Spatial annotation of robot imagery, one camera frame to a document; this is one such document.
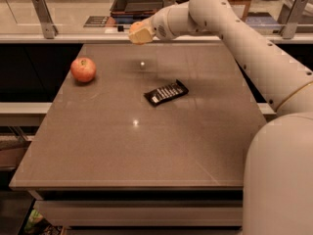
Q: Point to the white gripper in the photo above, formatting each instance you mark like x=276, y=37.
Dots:
x=158, y=27

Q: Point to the orange fruit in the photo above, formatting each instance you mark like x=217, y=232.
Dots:
x=136, y=26

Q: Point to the black snack bar wrapper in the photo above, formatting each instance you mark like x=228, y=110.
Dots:
x=166, y=93

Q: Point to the left metal glass bracket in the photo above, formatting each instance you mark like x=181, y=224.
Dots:
x=49, y=29

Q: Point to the right metal glass bracket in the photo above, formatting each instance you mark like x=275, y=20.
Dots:
x=289, y=29

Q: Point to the grey open tray bin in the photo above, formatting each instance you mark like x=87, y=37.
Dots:
x=135, y=7

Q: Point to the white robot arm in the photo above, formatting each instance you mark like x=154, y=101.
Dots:
x=278, y=181

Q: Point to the red apple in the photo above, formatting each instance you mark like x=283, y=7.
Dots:
x=83, y=69

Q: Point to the middle metal glass bracket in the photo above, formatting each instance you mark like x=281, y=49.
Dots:
x=167, y=3

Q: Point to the metal glass bracket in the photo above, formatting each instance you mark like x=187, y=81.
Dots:
x=49, y=29
x=167, y=3
x=289, y=29

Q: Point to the green bag under table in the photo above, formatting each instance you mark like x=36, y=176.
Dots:
x=33, y=221

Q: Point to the grey table drawer front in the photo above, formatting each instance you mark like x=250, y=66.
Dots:
x=145, y=214

